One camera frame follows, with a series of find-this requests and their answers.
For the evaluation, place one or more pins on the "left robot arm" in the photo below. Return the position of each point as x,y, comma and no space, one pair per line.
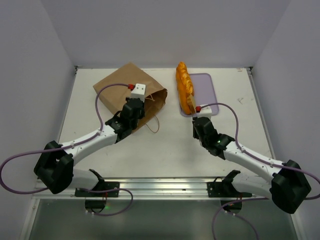
56,165

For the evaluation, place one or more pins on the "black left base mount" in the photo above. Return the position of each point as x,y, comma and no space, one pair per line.
97,202

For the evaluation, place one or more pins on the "lilac plastic tray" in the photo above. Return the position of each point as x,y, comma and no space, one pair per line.
204,92

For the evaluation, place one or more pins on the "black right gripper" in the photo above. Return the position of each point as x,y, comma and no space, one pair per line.
200,120

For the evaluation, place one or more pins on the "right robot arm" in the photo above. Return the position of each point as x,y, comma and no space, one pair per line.
282,182

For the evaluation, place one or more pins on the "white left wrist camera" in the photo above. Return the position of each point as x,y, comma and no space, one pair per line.
138,92

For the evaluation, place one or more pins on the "orange fake bread loaf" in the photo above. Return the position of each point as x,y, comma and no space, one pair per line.
184,77

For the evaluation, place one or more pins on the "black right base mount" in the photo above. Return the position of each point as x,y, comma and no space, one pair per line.
221,187

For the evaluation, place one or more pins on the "beige fake bread slice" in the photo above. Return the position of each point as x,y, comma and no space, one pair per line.
191,103

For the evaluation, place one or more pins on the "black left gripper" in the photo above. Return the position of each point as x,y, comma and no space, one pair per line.
142,113

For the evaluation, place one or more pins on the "aluminium mounting rail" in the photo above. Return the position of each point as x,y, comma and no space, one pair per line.
191,188

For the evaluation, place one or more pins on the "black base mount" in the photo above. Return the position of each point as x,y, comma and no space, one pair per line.
97,202
221,187

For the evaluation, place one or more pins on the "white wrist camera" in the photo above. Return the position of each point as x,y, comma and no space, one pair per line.
138,92
203,111

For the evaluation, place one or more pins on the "orange fake baguette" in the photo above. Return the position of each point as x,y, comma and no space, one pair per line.
184,98

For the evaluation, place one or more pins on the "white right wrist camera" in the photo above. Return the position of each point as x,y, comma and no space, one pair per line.
203,111

